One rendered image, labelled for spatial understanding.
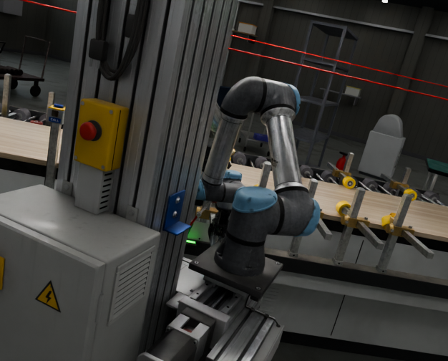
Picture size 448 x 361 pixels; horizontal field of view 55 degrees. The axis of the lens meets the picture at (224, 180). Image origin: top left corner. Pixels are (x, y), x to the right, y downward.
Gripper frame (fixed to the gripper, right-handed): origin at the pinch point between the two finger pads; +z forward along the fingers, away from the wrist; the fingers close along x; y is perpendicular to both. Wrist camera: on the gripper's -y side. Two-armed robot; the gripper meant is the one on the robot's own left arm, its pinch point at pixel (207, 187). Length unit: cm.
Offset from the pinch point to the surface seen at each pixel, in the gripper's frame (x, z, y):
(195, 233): -5.3, 26.8, -2.0
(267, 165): 3.3, -14.4, -27.6
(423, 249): 50, 5, -93
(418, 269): 20, 34, -138
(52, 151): -31, -1, 67
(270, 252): 8, 30, -40
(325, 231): 36, 4, -46
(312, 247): -3, 33, -75
